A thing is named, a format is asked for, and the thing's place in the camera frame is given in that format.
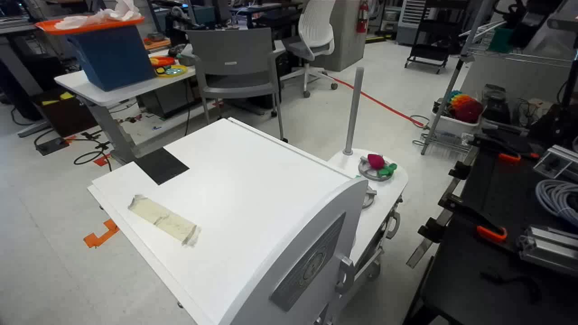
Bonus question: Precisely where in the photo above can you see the white toy kitchen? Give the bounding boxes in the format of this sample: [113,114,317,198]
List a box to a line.
[86,116,409,325]

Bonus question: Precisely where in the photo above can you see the small red green object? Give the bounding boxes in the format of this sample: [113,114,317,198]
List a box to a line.
[357,154,398,183]

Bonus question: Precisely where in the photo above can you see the grey upright pole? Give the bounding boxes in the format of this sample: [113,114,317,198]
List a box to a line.
[341,66,366,158]

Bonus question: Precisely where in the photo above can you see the pink toy food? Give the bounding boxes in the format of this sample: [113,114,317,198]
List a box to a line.
[366,152,388,172]

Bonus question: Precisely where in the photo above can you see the green toy food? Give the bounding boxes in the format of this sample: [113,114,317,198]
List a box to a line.
[377,161,398,181]

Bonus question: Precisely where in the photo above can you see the grey plastic chair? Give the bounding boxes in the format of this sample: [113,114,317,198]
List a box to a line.
[185,26,288,143]

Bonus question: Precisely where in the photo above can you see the black square patch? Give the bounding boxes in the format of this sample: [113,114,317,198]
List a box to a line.
[131,147,191,187]

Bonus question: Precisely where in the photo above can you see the white office chair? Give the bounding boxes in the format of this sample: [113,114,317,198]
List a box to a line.
[281,0,339,100]

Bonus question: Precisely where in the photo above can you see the yellow green toy piece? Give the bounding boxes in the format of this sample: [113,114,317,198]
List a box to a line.
[151,64,189,80]

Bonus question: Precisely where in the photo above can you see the red fire extinguisher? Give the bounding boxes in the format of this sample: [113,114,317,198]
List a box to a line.
[353,0,370,35]

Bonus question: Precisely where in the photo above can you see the orange toy piece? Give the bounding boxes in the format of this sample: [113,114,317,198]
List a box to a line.
[149,55,178,69]

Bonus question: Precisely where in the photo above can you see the white plastic tray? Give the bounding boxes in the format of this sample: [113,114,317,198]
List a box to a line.
[429,111,483,140]

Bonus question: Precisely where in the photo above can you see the grey metal stand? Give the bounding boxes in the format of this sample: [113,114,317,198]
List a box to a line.
[418,0,489,158]

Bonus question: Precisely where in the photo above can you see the colourful stacking toy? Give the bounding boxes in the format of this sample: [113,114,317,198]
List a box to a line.
[444,89,485,125]

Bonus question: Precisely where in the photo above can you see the black wheeled cart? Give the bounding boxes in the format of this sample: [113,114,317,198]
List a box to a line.
[402,0,476,75]

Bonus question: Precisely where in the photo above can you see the white side table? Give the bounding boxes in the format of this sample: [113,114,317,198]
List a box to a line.
[52,64,209,165]

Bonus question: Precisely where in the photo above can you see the blue storage bin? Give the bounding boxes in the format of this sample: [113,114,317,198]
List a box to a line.
[62,24,155,93]

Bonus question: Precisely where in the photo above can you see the dark jar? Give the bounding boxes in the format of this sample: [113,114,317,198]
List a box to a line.
[480,84,512,125]

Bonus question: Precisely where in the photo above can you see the black work table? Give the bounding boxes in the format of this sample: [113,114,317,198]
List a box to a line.
[402,143,578,325]

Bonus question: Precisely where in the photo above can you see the black box with yellow labels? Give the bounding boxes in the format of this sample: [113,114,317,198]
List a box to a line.
[32,89,97,138]

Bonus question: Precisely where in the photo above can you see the white crumpled plastic sheet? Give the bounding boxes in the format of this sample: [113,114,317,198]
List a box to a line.
[53,0,142,31]

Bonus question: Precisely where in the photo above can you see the orange bin lid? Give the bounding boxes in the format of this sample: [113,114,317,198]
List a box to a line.
[34,15,146,37]

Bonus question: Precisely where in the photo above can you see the clear plastic box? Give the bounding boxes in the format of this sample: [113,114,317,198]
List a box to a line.
[530,143,578,183]

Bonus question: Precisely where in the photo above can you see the red floor cable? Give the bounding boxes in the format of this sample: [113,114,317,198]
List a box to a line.
[328,75,427,131]

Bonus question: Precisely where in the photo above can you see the black floor cables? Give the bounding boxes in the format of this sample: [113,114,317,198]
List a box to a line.
[70,129,115,169]

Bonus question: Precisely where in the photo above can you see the black clamp orange handle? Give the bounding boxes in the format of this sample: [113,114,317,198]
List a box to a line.
[471,134,539,167]
[438,196,509,246]

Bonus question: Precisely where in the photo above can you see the white cable coil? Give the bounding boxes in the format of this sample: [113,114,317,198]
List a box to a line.
[532,178,578,230]

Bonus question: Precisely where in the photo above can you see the silver metal rail block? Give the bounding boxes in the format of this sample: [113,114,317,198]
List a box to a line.
[516,225,578,279]

